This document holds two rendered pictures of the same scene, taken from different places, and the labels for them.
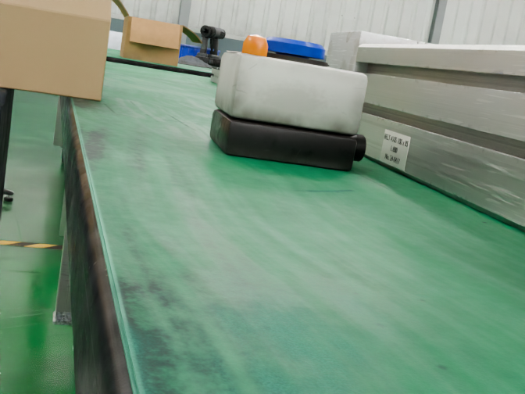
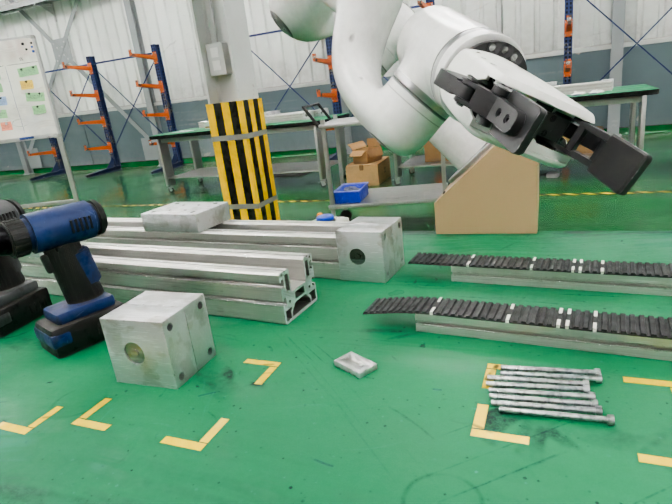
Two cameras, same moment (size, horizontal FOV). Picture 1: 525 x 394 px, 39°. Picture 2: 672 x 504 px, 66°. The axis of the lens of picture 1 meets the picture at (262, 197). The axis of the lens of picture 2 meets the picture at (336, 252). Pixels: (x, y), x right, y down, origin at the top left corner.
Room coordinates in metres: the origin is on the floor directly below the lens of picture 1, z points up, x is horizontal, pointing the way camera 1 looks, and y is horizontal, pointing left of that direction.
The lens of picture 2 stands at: (1.23, -0.82, 1.12)
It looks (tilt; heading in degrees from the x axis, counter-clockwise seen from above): 18 degrees down; 132
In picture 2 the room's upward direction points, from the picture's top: 7 degrees counter-clockwise
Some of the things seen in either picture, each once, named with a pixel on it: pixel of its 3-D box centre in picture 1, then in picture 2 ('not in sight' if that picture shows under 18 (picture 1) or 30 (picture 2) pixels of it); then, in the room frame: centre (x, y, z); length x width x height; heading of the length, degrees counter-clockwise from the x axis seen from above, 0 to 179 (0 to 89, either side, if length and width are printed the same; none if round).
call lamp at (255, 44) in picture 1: (255, 44); not in sight; (0.45, 0.02, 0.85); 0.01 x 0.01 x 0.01
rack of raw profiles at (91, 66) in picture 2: not in sight; (90, 116); (-8.96, 4.04, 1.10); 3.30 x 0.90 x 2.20; 17
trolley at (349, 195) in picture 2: not in sight; (381, 163); (-1.10, 2.46, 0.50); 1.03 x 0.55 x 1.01; 29
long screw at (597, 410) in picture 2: not in sight; (544, 406); (1.08, -0.36, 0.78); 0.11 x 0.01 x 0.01; 20
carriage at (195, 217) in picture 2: not in sight; (187, 222); (0.24, -0.19, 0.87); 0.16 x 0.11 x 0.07; 12
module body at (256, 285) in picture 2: not in sight; (125, 272); (0.28, -0.38, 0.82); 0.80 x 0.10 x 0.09; 12
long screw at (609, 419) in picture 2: not in sight; (554, 414); (1.09, -0.37, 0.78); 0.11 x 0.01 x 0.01; 19
